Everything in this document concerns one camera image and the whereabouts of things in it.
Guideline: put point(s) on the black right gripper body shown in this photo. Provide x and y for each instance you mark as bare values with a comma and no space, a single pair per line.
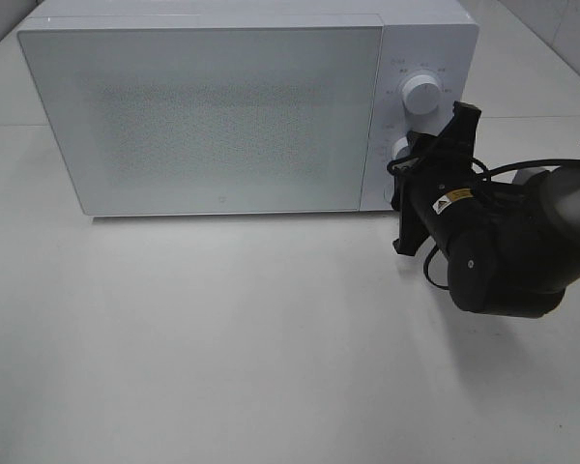
424,170

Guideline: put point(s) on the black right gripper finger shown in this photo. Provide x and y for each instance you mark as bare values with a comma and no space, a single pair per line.
463,125

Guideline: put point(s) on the round door release button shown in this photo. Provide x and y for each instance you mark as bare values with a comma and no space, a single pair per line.
388,194

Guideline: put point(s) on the white timer knob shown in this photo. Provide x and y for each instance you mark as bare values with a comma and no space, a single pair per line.
400,147

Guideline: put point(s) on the white microwave door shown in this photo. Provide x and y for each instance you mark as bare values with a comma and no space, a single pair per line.
186,122

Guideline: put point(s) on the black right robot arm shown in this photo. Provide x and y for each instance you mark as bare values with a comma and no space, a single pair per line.
510,235

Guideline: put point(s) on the white upper power knob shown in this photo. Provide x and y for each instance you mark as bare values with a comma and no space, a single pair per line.
421,93

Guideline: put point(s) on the white microwave oven body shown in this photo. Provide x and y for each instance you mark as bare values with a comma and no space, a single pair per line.
437,37

